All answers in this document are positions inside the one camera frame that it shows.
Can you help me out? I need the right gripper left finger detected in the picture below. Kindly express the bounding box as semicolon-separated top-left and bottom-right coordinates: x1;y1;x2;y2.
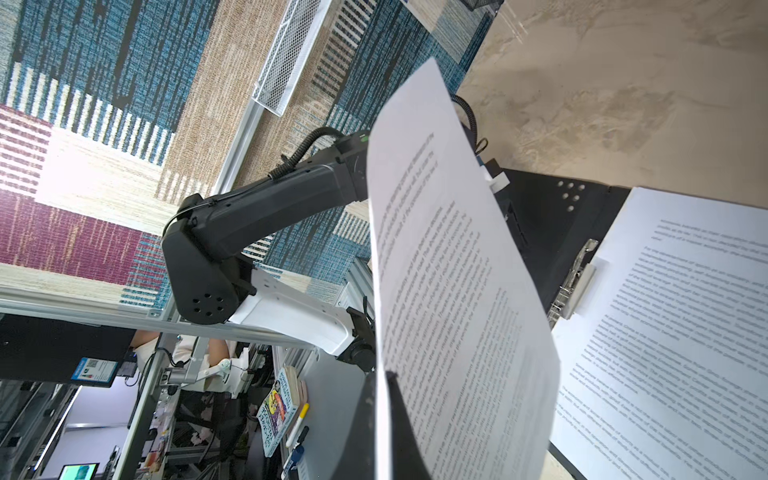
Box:
344;373;376;480

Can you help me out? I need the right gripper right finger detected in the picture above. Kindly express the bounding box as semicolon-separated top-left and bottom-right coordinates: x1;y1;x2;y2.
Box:
386;371;431;480

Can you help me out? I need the white text paper sheet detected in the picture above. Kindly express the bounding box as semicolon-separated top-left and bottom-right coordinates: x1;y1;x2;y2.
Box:
367;59;560;479

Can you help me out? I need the metal folder clip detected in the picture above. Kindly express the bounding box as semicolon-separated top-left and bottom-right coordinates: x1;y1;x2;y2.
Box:
547;239;599;329

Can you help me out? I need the white paper sheet underneath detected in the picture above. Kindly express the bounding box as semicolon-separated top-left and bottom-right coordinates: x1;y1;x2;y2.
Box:
550;188;767;479

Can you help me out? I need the red folder black inside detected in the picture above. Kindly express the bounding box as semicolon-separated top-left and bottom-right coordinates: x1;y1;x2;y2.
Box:
497;167;632;480

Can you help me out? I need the colourful book outside cell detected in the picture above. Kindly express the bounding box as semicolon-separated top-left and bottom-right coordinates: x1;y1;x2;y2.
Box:
257;365;308;457

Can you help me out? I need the person outside cell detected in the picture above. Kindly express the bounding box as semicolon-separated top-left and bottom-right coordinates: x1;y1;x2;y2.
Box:
130;330;250;397

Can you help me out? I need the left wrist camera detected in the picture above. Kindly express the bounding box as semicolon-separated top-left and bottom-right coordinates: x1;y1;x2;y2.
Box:
480;159;510;194

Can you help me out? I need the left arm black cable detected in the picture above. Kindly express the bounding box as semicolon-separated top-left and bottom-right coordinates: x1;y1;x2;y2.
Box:
266;125;349;181

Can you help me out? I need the white wire mesh basket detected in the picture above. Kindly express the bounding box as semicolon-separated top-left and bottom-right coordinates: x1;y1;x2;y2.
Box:
252;0;331;116

